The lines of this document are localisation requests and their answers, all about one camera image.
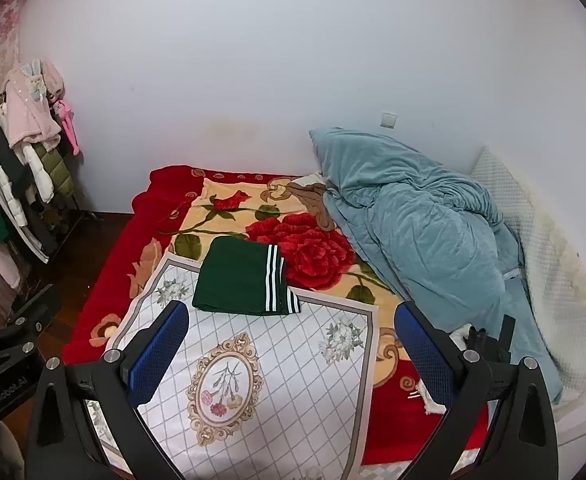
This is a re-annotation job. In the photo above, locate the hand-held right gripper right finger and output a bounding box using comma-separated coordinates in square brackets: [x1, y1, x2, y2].
[394, 301, 560, 480]

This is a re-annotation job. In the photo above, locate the white puffer jacket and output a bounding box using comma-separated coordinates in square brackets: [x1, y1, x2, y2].
[0, 102, 57, 205]

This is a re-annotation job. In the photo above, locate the small white cloth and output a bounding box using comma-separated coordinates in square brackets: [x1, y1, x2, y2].
[407, 379, 450, 416]

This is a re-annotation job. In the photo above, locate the white hanging coat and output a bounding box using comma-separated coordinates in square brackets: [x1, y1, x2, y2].
[0, 125, 30, 229]

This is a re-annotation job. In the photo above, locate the pink fluffy coat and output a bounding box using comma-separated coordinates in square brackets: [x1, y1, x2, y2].
[4, 60, 67, 152]

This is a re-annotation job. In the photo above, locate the green varsity jacket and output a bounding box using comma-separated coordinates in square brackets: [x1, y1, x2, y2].
[191, 236, 302, 317]

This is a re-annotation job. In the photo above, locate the black clothes rack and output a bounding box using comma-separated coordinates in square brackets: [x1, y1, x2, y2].
[0, 89, 100, 311]

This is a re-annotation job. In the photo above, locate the black device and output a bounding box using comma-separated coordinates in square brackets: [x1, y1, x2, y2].
[465, 314, 517, 367]

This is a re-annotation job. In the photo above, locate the white lattice print cloth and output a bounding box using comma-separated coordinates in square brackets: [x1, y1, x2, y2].
[86, 252, 380, 480]

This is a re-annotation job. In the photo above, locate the blue duvet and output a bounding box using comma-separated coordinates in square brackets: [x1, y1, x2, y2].
[309, 127, 564, 404]

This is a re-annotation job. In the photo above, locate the olive puffer vest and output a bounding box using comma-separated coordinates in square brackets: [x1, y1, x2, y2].
[30, 140, 72, 202]

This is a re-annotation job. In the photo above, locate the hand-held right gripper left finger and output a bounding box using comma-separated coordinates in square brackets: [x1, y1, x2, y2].
[24, 300, 190, 480]

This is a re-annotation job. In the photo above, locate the white quilted headboard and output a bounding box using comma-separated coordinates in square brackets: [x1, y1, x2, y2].
[470, 146, 586, 413]

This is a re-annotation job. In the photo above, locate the bright pink garment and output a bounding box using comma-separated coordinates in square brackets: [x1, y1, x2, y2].
[54, 100, 82, 157]

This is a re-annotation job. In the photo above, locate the red floral blanket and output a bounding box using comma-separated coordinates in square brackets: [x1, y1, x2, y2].
[63, 165, 490, 467]

